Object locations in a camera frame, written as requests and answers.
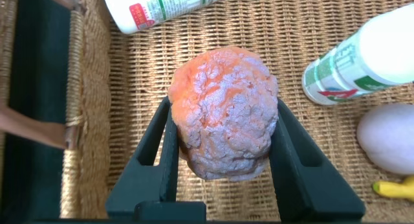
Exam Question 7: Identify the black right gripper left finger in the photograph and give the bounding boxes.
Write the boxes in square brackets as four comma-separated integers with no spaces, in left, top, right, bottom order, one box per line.
[105,96,208,222]

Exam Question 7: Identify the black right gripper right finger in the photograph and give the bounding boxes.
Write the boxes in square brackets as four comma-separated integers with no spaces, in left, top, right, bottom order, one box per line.
[268,97,367,223]

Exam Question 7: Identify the toy cream puff bun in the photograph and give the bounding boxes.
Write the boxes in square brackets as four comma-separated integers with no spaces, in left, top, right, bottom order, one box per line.
[167,45,279,182]

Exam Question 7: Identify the white milk bottle silver cap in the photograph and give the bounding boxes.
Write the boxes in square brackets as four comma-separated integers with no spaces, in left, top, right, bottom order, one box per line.
[301,3,414,106]

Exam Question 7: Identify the yellow toy banana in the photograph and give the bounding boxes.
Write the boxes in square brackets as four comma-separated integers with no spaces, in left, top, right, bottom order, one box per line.
[371,175,414,202]

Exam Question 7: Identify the pale pink toy egg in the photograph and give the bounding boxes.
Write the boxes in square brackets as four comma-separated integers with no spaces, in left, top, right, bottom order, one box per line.
[356,103,414,176]

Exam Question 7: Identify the dark table cloth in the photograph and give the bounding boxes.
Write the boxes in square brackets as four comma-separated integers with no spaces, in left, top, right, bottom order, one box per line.
[5,0,72,222]

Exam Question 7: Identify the white bottle red green label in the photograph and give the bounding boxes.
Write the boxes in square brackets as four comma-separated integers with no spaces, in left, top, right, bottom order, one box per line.
[100,0,227,35]

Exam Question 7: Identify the rectangular wicker basket brown handles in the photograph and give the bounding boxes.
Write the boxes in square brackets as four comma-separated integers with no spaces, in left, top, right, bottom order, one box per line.
[0,0,414,224]
[0,0,19,224]

